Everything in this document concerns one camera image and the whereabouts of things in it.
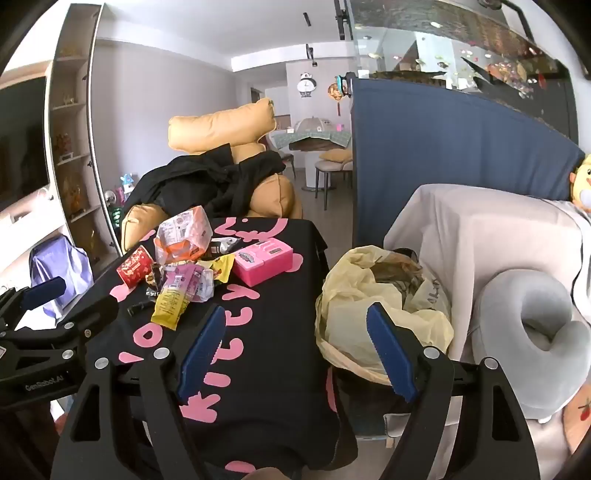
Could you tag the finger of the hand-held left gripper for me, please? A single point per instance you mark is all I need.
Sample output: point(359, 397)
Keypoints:
point(94, 313)
point(44, 291)

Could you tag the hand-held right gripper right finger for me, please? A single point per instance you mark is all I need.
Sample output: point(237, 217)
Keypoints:
point(392, 355)

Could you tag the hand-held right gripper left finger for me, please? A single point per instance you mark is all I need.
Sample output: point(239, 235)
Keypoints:
point(198, 355)

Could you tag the yellow snack packet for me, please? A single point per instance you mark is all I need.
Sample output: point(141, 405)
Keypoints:
point(168, 309)

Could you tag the red snack package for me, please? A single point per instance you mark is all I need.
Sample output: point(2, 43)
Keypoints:
point(134, 270)

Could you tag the black white wrapper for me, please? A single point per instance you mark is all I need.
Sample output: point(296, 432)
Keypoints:
point(154, 279)

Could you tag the yellow plastic trash bag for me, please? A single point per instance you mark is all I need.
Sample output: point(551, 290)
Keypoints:
point(351, 295)

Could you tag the pink snack packet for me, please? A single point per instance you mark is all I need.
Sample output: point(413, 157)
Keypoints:
point(184, 279)

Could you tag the yellow black wrapper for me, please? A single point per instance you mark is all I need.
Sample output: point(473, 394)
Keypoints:
point(222, 267)

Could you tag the orange white snack bag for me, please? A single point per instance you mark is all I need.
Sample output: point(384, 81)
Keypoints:
point(184, 230)

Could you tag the purple cloth bag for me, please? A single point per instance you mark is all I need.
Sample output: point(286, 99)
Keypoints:
point(60, 263)

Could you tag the small black stick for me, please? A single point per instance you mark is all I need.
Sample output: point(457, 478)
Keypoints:
point(138, 308)

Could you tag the black pink printed tablecloth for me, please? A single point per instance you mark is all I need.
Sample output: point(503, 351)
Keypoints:
point(268, 369)

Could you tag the green striped ball toy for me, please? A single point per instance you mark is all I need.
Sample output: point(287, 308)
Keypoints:
point(115, 216)

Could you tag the pink toy box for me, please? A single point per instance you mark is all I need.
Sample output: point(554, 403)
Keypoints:
point(263, 263)

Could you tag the grey neck pillow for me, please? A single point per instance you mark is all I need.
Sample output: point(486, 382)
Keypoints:
point(508, 300)

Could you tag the blue white toy castle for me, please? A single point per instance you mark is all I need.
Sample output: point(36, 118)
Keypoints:
point(125, 184)

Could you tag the white sofa cover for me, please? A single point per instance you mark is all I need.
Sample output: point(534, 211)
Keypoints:
point(461, 221)

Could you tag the glass door shelf cabinet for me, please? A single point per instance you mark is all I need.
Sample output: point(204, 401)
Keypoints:
point(69, 138)

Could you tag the black jacket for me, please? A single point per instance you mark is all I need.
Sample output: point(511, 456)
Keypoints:
point(194, 180)

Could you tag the beige dining chair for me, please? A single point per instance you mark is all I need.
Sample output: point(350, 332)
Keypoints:
point(288, 159)
point(334, 170)

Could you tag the cherry print cloth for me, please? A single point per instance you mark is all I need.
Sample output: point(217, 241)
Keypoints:
point(579, 420)

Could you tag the blue cloth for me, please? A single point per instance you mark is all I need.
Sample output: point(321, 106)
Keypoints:
point(438, 152)

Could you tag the dining table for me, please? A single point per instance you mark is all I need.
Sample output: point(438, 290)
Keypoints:
point(318, 141)

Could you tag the mesh food cover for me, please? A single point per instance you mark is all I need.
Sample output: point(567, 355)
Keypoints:
point(311, 127)

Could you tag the teal black device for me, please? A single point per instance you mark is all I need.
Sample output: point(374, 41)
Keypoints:
point(342, 83)

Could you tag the glass fish tank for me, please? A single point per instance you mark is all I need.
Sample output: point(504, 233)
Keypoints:
point(461, 46)

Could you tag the wall television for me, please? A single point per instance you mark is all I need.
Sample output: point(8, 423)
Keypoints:
point(23, 138)

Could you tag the round hanging wall ornament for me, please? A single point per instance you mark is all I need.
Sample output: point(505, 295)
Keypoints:
point(334, 92)

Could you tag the panda wall clock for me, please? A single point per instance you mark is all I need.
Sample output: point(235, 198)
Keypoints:
point(306, 85)

